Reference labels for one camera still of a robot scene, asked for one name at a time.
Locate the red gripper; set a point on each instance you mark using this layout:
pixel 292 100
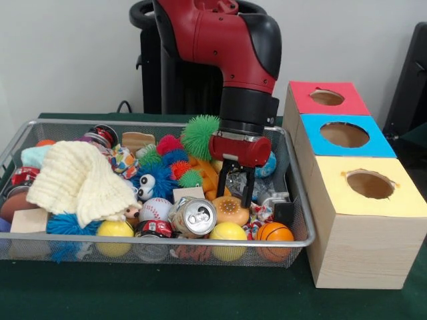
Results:
pixel 240 150

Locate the crushed clear plastic bottle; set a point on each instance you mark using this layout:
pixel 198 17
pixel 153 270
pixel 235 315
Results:
pixel 235 181

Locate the green spiky rubber ball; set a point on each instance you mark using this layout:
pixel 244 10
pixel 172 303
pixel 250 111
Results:
pixel 197 136

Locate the cream waffle cloth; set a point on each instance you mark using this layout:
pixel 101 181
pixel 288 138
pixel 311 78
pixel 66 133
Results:
pixel 80 180

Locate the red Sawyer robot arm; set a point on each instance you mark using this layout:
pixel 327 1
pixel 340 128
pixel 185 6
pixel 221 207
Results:
pixel 217 40

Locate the wooden box with three holes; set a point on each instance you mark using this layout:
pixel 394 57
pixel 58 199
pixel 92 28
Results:
pixel 360 253

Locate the opened silver drink can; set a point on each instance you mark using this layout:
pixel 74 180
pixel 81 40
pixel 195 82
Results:
pixel 195 218

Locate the orange toy basketball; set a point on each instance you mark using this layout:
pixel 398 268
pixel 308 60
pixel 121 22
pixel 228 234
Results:
pixel 275 231

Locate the white baseball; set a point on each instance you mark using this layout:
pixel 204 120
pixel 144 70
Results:
pixel 155 210

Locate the orange plush toy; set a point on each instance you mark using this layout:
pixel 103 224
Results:
pixel 133 212

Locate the blue spiky ball with eyes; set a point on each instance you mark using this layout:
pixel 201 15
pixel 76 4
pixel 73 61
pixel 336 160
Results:
pixel 63 225

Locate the side table with green cloth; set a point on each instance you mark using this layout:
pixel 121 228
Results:
pixel 417 136

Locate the black upright panel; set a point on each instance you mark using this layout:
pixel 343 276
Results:
pixel 410 76

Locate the mint knitted cloth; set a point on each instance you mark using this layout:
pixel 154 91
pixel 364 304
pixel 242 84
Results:
pixel 31 155

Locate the plain wooden block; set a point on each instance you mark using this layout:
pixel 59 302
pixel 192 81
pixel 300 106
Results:
pixel 26 221

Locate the brown toy football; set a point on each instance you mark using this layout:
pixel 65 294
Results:
pixel 11 206

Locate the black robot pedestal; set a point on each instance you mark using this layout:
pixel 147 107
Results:
pixel 150 83

